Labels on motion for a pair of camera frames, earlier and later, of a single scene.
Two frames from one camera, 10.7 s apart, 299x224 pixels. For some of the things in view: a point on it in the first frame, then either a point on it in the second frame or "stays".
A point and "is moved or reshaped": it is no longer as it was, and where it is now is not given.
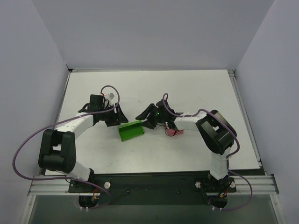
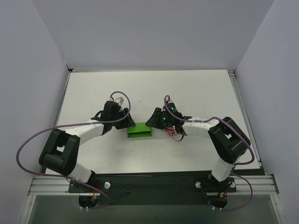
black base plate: (153, 189) stays
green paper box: (129, 130) is moved or reshaped
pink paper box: (170, 132) stays
